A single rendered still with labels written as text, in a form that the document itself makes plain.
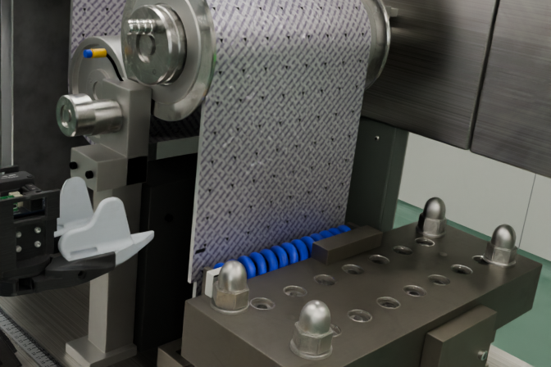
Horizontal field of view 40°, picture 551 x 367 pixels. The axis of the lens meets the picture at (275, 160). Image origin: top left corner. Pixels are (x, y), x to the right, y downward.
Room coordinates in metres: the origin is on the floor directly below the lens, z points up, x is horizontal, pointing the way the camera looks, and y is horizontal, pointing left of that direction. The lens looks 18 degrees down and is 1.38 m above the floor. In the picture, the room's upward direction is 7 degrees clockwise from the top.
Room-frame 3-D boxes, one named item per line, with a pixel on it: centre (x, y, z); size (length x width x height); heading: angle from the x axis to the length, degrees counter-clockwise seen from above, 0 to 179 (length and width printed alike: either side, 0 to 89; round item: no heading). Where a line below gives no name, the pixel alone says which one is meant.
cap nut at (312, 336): (0.56, -0.05, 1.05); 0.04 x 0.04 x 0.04
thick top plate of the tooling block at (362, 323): (0.71, -0.13, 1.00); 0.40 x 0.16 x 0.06; 136
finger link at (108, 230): (0.57, 0.13, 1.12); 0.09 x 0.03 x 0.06; 127
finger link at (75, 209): (0.61, 0.17, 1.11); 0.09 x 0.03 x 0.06; 145
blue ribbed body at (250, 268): (0.75, -0.03, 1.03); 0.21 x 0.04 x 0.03; 136
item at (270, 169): (0.76, -0.01, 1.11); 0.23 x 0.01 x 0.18; 136
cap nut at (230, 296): (0.62, 0.03, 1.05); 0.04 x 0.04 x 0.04
